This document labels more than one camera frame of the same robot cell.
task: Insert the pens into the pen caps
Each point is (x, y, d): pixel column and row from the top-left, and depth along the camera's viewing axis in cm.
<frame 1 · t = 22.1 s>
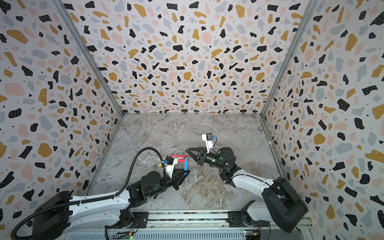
left hand: (189, 170, 71), fingers closed
right hand: (184, 150, 69), fingers closed
pink highlighter far: (179, 156, 101), on the table

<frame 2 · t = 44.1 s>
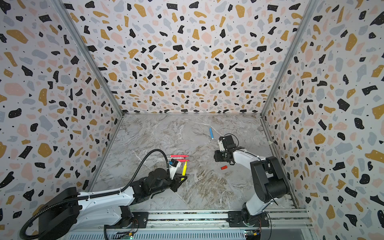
left hand: (186, 176, 77), fingers closed
right hand: (215, 153, 95), fingers open
red pen cap: (224, 167, 94), on the table
the other named things where they were.

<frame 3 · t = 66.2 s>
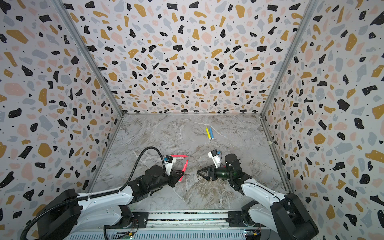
left hand: (184, 171, 78), fingers closed
right hand: (198, 170, 78), fingers open
yellow highlighter: (209, 138, 108), on the table
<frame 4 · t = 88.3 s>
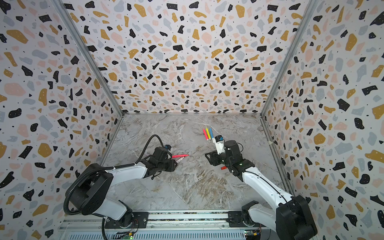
left hand: (175, 161, 90), fingers open
right hand: (207, 151, 82), fingers open
pink highlighter near: (205, 134, 111), on the table
